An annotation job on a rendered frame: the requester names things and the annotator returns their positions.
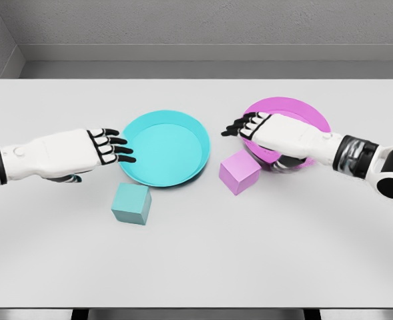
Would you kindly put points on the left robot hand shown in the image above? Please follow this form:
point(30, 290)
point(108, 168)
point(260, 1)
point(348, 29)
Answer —
point(69, 150)

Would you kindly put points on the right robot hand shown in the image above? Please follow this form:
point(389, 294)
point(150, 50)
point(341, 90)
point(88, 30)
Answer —
point(279, 135)

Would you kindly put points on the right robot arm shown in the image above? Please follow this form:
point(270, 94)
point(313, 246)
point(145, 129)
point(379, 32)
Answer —
point(363, 160)

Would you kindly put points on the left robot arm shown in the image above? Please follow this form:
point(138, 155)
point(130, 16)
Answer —
point(9, 163)

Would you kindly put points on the pink plate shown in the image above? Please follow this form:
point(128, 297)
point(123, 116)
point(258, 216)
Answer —
point(299, 113)

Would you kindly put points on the pink block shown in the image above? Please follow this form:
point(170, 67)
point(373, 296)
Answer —
point(238, 171)

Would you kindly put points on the cyan block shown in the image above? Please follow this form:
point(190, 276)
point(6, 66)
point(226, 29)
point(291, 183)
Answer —
point(131, 204)

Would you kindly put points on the cyan plate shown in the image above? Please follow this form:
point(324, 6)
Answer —
point(166, 150)

